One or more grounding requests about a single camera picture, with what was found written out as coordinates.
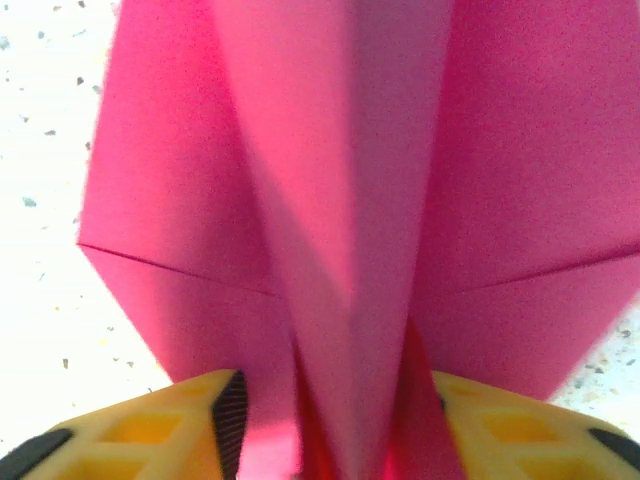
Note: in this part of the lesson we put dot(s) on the magenta cloth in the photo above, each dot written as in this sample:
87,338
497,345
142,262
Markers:
325,175

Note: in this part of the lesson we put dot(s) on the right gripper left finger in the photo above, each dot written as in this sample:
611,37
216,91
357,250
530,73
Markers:
150,435

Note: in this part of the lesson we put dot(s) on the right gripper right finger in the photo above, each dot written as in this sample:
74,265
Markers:
525,440

